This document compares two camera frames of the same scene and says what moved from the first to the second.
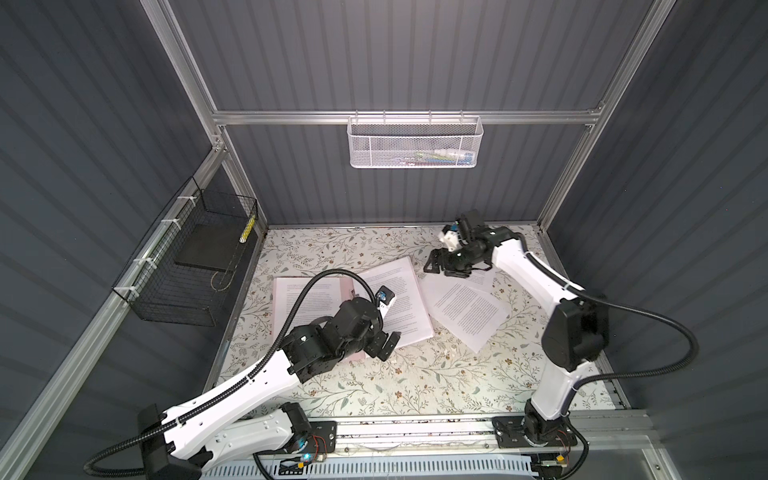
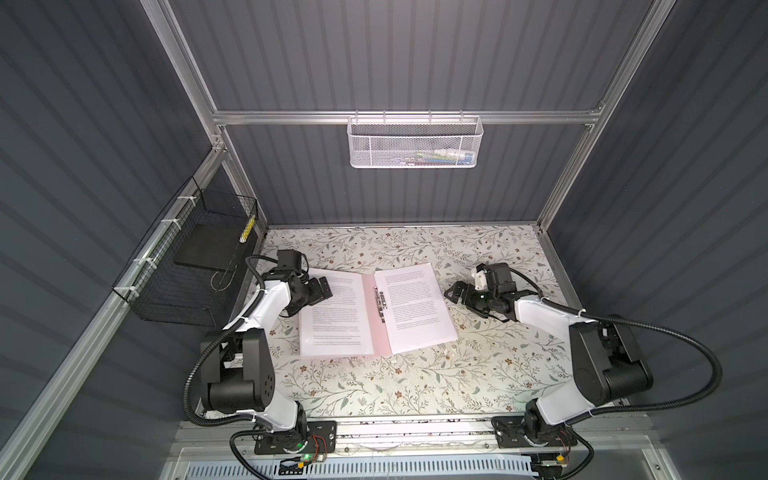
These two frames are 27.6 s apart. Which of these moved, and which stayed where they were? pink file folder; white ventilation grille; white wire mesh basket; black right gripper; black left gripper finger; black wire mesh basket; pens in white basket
Moved: black right gripper; pink file folder; black left gripper finger
Stayed: white ventilation grille; white wire mesh basket; pens in white basket; black wire mesh basket
